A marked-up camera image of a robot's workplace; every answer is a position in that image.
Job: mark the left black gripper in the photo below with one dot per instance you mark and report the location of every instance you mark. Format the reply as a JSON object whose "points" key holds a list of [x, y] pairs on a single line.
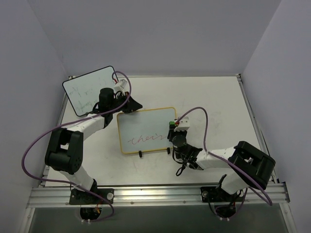
{"points": [[129, 104]]}

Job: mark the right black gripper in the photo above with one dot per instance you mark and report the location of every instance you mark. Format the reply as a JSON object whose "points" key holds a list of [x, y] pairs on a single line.
{"points": [[171, 132]]}

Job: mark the yellow framed whiteboard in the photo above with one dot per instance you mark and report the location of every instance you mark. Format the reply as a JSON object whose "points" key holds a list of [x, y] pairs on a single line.
{"points": [[145, 130]]}

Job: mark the green whiteboard eraser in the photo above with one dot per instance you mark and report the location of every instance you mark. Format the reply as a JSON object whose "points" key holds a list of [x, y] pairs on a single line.
{"points": [[171, 123]]}

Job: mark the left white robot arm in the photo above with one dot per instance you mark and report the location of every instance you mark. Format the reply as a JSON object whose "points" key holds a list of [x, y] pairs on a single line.
{"points": [[65, 149]]}

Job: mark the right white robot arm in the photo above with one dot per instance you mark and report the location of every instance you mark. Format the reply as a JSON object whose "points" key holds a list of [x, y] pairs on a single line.
{"points": [[251, 167]]}

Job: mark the black framed whiteboard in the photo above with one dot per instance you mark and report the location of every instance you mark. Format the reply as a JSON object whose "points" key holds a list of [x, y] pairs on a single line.
{"points": [[83, 91]]}

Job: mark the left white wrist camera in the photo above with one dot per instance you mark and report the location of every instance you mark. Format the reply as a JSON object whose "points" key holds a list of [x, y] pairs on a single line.
{"points": [[120, 85]]}

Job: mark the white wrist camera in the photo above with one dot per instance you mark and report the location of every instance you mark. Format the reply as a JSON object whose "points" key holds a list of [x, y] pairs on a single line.
{"points": [[120, 85], [182, 125]]}

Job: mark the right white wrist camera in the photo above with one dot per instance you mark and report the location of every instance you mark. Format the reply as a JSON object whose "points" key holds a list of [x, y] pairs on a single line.
{"points": [[182, 125]]}

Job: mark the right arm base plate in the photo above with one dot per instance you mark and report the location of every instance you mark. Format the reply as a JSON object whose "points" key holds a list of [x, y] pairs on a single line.
{"points": [[215, 194]]}

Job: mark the aluminium mounting rail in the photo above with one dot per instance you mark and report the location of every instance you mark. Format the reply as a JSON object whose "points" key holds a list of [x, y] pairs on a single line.
{"points": [[124, 196]]}

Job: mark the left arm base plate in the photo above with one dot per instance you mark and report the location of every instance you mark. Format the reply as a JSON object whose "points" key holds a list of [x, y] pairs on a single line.
{"points": [[78, 197]]}

